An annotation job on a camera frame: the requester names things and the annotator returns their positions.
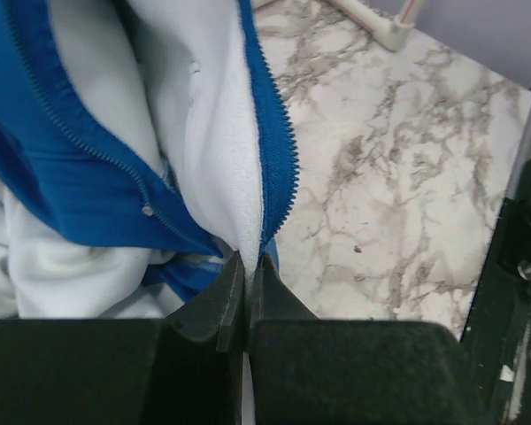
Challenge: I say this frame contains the blue jacket with white lining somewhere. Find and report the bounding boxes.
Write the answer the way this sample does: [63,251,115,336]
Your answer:
[0,1,297,423]

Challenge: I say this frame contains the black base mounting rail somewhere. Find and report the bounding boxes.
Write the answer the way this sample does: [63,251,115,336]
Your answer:
[461,159,531,424]

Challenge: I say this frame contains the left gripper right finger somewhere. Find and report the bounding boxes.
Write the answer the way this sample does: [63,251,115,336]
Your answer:
[249,255,493,424]

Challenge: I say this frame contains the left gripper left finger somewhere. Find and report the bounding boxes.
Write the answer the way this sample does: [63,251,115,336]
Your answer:
[0,255,244,424]

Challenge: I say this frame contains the white PVC pipe frame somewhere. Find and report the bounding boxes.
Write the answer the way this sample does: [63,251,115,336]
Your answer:
[332,0,426,52]

